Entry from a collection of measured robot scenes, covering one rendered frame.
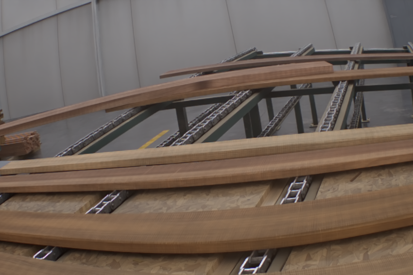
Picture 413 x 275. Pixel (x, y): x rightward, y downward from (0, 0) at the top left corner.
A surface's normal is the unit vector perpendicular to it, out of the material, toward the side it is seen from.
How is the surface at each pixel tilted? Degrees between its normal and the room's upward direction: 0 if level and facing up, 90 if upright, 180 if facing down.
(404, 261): 0
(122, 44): 89
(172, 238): 0
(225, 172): 0
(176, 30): 90
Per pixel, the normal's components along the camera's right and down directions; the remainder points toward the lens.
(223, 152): -0.29, 0.26
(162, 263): -0.16, -0.96
